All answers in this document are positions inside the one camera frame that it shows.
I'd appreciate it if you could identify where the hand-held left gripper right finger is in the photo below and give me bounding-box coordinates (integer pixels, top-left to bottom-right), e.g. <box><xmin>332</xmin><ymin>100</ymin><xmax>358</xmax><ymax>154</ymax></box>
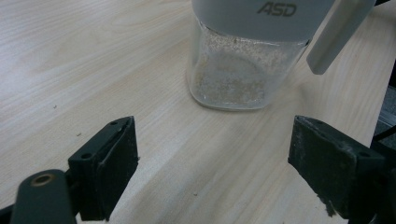
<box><xmin>287</xmin><ymin>115</ymin><xmax>389</xmax><ymax>219</ymax></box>

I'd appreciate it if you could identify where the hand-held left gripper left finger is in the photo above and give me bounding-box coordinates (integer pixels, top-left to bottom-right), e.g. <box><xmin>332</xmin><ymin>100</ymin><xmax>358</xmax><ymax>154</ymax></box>
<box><xmin>67</xmin><ymin>116</ymin><xmax>140</xmax><ymax>222</ymax></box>

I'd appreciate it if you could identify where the glass seasoning jar grey lid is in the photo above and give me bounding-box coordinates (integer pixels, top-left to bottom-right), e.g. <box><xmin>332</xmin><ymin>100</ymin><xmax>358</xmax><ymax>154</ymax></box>
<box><xmin>186</xmin><ymin>0</ymin><xmax>378</xmax><ymax>112</ymax></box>

